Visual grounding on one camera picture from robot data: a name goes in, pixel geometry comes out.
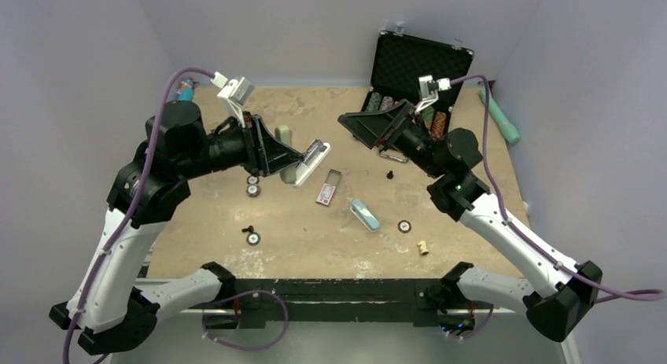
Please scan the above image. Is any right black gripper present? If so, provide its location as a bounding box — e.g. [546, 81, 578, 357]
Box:
[338, 100, 446, 179]

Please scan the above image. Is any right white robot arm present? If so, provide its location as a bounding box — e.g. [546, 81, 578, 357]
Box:
[337, 100, 603, 342]

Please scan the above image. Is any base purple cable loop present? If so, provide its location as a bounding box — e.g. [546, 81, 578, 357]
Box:
[200, 290, 289, 352]

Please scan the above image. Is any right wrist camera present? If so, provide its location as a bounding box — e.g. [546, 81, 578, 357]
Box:
[415, 75, 451, 114]

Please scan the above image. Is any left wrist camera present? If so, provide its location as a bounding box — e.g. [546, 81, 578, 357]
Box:
[211, 72, 255, 128]

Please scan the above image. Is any cream chess piece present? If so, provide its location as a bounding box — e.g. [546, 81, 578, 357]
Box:
[417, 241, 429, 256]

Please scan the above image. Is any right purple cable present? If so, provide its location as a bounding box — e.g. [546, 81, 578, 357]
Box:
[448, 74, 667, 303]

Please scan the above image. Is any green cylindrical toy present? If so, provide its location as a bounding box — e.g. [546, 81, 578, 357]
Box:
[478, 87, 521, 145]

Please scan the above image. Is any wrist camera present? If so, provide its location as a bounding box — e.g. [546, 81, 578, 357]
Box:
[415, 75, 451, 114]
[211, 72, 255, 128]

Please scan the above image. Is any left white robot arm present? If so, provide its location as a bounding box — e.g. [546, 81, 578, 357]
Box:
[50, 101, 304, 360]

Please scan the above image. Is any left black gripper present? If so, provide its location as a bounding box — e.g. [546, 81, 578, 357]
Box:
[176, 109, 303, 180]

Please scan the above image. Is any black poker chip case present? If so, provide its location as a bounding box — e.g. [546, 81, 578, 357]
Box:
[362, 31, 474, 112]

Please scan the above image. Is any black white poker chip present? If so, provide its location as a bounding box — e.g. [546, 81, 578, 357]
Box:
[246, 232, 261, 246]

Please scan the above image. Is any red staple box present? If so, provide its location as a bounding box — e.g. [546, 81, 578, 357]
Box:
[315, 169, 342, 207]

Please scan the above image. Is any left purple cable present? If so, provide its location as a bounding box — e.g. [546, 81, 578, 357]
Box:
[62, 67, 220, 364]

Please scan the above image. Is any blue cylindrical toy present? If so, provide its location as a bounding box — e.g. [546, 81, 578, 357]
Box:
[176, 78, 197, 101]

